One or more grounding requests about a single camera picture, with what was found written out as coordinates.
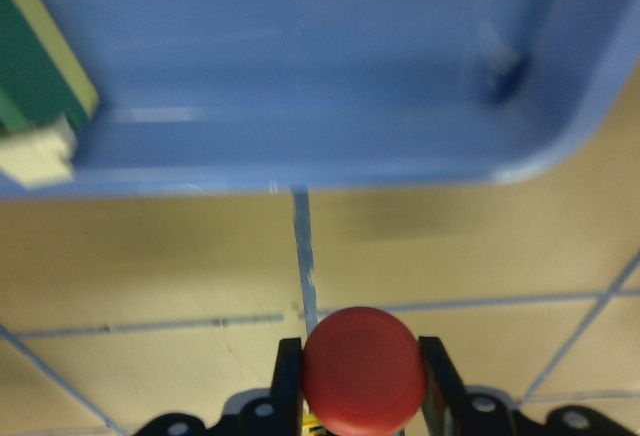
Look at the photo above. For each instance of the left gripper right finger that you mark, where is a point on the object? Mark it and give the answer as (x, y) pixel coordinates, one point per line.
(445, 394)

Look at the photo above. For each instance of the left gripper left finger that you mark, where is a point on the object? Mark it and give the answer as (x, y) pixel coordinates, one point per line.
(286, 393)

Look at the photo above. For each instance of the red emergency stop button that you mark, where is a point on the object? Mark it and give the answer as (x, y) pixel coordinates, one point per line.
(362, 373)

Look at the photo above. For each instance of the blue plastic tray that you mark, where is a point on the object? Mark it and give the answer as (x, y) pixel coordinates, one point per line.
(226, 96)

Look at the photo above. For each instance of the green white switch part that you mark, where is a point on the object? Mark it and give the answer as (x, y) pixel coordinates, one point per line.
(46, 97)

